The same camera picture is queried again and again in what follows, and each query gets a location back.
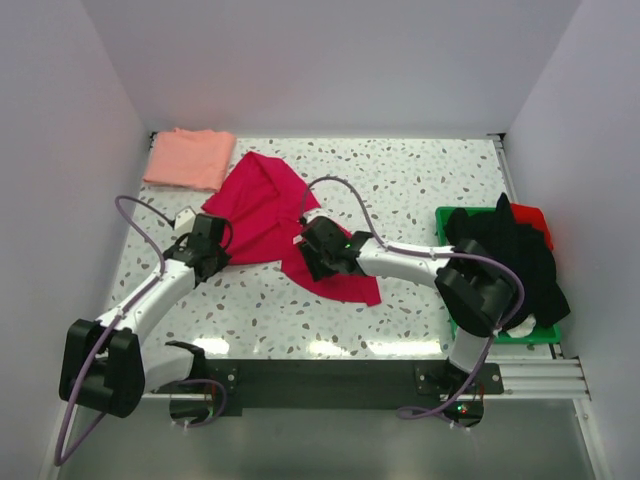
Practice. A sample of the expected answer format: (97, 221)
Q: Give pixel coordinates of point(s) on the white cloth in bin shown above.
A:
(524, 329)

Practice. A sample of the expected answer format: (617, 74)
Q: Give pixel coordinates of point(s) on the crimson red t-shirt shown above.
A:
(262, 198)

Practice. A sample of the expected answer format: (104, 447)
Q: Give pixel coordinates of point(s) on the red garment in bin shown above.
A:
(534, 217)

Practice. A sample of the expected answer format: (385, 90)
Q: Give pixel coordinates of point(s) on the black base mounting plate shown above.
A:
(412, 389)

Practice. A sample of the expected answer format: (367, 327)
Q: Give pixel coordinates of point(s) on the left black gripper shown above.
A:
(222, 259)

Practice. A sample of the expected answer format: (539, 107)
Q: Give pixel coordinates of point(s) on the folded peach t-shirt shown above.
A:
(197, 160)

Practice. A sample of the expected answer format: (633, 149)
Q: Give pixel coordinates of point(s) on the black garment in bin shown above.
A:
(523, 250)

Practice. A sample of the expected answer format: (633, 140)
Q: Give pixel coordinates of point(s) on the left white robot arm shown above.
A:
(103, 366)

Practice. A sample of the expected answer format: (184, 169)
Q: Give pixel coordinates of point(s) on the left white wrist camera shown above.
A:
(184, 220)

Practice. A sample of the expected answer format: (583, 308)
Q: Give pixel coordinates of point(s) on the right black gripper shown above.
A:
(316, 269)

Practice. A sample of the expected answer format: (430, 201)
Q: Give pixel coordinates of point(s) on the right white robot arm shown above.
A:
(480, 293)

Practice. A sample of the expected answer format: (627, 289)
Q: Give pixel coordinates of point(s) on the green plastic bin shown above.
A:
(540, 335)

